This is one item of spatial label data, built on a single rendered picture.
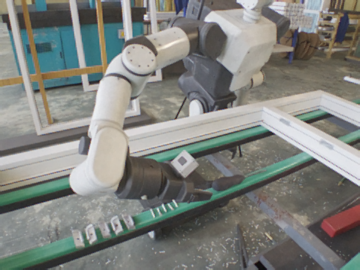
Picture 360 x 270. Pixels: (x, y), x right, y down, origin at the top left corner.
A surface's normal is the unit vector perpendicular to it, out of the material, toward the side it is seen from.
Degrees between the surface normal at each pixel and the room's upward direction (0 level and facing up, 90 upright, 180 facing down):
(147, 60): 41
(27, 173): 90
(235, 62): 103
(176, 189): 90
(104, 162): 50
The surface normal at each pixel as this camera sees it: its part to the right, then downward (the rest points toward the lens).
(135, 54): 0.42, -0.39
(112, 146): 0.62, -0.32
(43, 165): 0.46, 0.44
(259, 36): 0.59, 0.01
